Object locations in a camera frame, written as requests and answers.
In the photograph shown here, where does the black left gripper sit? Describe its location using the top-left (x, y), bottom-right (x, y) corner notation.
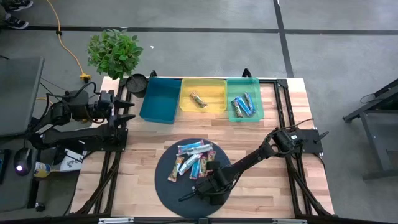
top-left (98, 90), bottom-right (137, 129)

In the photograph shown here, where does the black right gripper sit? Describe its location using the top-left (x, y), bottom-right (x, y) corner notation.
top-left (178, 160), bottom-right (233, 206)

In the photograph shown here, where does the blue pink granola bar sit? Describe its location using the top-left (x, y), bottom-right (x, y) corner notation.
top-left (176, 139), bottom-right (205, 156)

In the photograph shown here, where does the white blue granola bar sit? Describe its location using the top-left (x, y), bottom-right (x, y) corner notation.
top-left (178, 153), bottom-right (202, 176)

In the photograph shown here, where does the silver wrapped granola bar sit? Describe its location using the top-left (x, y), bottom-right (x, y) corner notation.
top-left (185, 143), bottom-right (214, 156)

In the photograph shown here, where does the dark round plate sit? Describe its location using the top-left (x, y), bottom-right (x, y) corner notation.
top-left (154, 138), bottom-right (233, 218)

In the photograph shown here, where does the blue plastic bin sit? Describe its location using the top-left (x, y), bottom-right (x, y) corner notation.
top-left (139, 77), bottom-right (183, 125)

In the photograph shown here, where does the green leafy plant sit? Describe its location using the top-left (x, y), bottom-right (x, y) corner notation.
top-left (86, 28), bottom-right (144, 81)

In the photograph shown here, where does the white printed box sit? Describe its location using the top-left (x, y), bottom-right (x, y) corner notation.
top-left (58, 148), bottom-right (86, 173)

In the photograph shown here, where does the yellow plastic bin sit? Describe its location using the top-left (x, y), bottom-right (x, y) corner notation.
top-left (179, 78), bottom-right (228, 114)

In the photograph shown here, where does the yellow white bottle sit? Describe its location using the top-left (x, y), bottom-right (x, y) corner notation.
top-left (33, 161), bottom-right (52, 179)

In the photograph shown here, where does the grey desk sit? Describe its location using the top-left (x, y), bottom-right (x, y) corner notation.
top-left (0, 56), bottom-right (45, 138)

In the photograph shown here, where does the green plastic bin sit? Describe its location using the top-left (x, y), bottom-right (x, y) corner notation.
top-left (226, 77), bottom-right (265, 123)

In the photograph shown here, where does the dark grey side table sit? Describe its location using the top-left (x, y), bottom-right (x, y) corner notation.
top-left (0, 144), bottom-right (41, 213)

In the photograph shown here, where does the person's shoe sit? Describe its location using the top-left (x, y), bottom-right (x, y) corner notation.
top-left (4, 15), bottom-right (29, 30)
top-left (7, 0), bottom-right (34, 12)

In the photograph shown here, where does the black metal stand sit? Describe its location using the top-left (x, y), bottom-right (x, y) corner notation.
top-left (343, 77), bottom-right (398, 181)

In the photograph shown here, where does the yellow extension cable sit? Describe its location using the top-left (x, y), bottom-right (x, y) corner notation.
top-left (45, 0), bottom-right (91, 85)

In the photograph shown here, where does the silver metal bracket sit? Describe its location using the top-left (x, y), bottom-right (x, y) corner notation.
top-left (272, 218), bottom-right (308, 224)
top-left (98, 217), bottom-right (135, 224)

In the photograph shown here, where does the black cable loop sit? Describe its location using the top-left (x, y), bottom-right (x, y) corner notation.
top-left (359, 92), bottom-right (377, 105)

